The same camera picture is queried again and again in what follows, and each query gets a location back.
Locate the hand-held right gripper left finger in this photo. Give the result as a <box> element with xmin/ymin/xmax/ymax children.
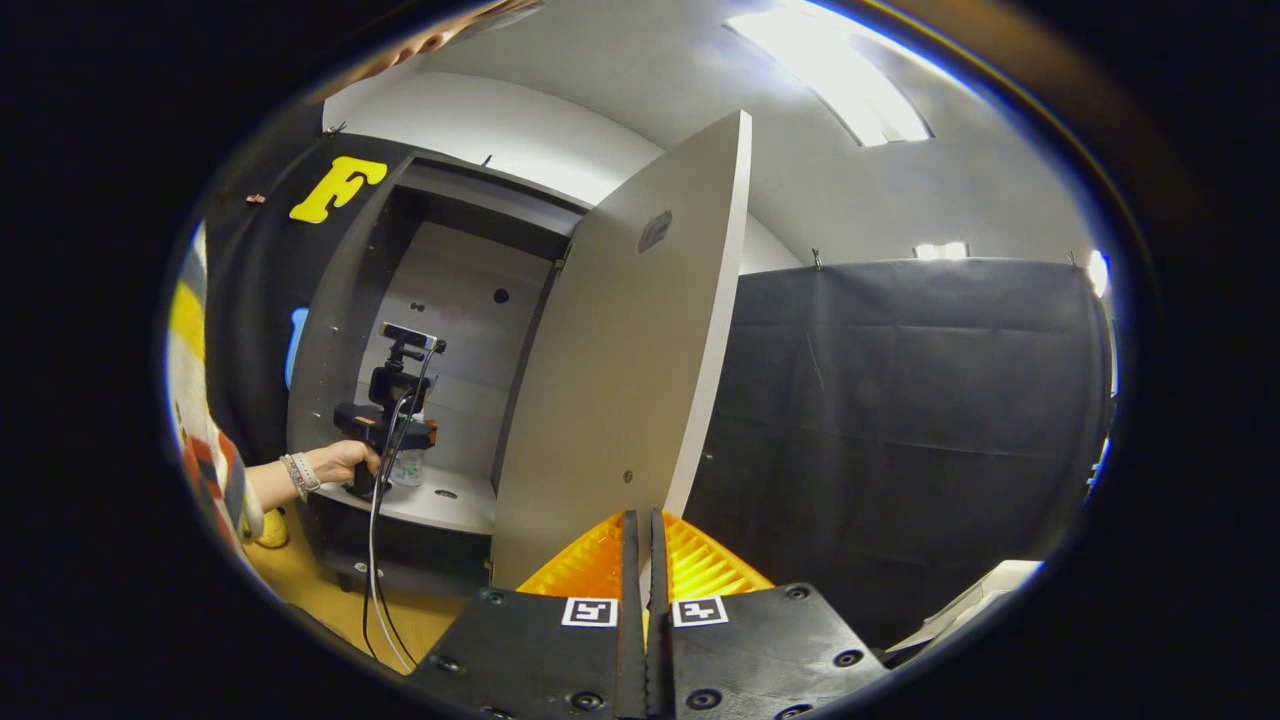
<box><xmin>408</xmin><ymin>510</ymin><xmax>643</xmax><ymax>720</ymax></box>

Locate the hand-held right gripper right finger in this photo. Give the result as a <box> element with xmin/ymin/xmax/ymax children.
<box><xmin>648</xmin><ymin>508</ymin><xmax>891</xmax><ymax>720</ymax></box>

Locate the white bottle green label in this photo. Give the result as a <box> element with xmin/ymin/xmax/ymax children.
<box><xmin>390</xmin><ymin>415</ymin><xmax>428</xmax><ymax>489</ymax></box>

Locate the grey cabinet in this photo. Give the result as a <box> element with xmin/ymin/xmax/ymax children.
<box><xmin>285</xmin><ymin>150</ymin><xmax>593</xmax><ymax>601</ymax></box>

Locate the beige cabinet door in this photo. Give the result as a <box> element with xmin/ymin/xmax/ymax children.
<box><xmin>490</xmin><ymin>108</ymin><xmax>754</xmax><ymax>593</ymax></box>

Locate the striped knit sweater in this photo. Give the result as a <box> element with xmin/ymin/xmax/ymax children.
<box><xmin>165</xmin><ymin>222</ymin><xmax>266</xmax><ymax>556</ymax></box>

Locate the long ceiling light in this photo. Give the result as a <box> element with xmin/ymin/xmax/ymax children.
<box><xmin>725</xmin><ymin>3</ymin><xmax>933</xmax><ymax>148</ymax></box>

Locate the white cable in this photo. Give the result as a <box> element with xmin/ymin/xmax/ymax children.
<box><xmin>365</xmin><ymin>345</ymin><xmax>441</xmax><ymax>673</ymax></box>

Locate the beaded bracelet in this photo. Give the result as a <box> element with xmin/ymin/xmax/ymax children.
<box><xmin>280</xmin><ymin>452</ymin><xmax>323</xmax><ymax>501</ymax></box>

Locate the black cable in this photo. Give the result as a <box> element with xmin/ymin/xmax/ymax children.
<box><xmin>358</xmin><ymin>420</ymin><xmax>421</xmax><ymax>669</ymax></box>

